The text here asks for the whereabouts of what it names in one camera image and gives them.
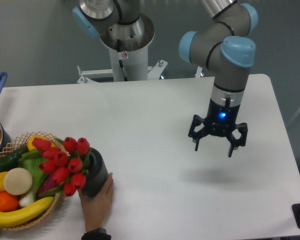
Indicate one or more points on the green bok choy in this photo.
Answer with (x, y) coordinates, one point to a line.
(38, 178)

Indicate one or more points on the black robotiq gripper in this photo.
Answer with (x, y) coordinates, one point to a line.
(221, 120)

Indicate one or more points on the person's hand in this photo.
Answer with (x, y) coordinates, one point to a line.
(95, 210)

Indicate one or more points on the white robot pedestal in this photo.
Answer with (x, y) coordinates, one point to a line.
(128, 51)

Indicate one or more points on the woven wicker basket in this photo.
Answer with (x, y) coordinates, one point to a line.
(17, 143)

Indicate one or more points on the red tulip bouquet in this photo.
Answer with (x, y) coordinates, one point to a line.
(66, 167)

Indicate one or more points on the beige round disc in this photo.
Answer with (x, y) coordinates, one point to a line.
(17, 181)

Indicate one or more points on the dark sleeved forearm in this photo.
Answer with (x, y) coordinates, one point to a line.
(96, 234)

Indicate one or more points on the yellow banana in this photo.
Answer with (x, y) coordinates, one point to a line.
(25, 214)

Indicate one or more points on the orange fruit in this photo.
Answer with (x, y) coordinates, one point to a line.
(8, 202)

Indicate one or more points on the yellow squash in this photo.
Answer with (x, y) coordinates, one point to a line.
(40, 143)

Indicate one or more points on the purple sweet potato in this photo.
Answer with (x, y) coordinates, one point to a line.
(46, 186)

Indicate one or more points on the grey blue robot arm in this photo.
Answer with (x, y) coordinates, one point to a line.
(224, 49)

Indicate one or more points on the green cucumber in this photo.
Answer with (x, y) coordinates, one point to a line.
(10, 160)

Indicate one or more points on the dark grey ribbed vase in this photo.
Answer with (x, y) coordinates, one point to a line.
(97, 174)

